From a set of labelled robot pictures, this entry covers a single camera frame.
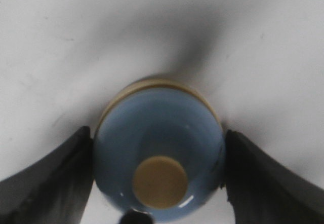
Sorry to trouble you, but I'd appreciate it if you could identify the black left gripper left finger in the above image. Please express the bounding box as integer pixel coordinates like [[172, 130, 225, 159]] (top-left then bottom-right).
[[1, 126, 93, 223]]

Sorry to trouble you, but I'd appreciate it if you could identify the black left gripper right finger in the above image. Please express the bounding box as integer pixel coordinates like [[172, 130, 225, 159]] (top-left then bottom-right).
[[225, 130, 323, 223]]

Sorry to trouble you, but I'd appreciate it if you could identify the light blue call bell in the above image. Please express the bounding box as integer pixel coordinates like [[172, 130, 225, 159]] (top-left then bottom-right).
[[93, 79, 226, 222]]

